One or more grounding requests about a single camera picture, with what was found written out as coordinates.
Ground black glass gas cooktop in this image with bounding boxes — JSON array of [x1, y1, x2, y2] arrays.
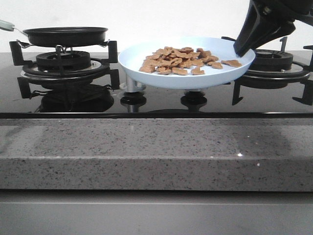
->
[[0, 52, 313, 119]]

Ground light blue plate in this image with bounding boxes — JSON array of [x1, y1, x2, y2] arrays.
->
[[118, 36, 257, 90]]

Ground wire pan reducer ring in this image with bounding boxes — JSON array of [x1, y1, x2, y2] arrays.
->
[[16, 39, 110, 55]]

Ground brown meat pieces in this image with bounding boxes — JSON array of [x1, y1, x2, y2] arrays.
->
[[139, 47, 242, 75]]

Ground black gas burner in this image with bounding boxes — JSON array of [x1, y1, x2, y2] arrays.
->
[[249, 49, 293, 71], [36, 51, 91, 72]]

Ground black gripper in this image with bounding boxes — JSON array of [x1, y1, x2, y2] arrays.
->
[[234, 0, 313, 57]]

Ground black frying pan green handle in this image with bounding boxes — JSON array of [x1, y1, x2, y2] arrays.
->
[[0, 20, 109, 47]]

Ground black pan support grate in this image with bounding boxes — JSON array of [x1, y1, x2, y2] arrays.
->
[[232, 36, 313, 106], [9, 40, 119, 85]]

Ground silver stove knob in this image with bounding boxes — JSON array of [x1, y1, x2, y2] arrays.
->
[[120, 75, 146, 93], [185, 89, 206, 93]]

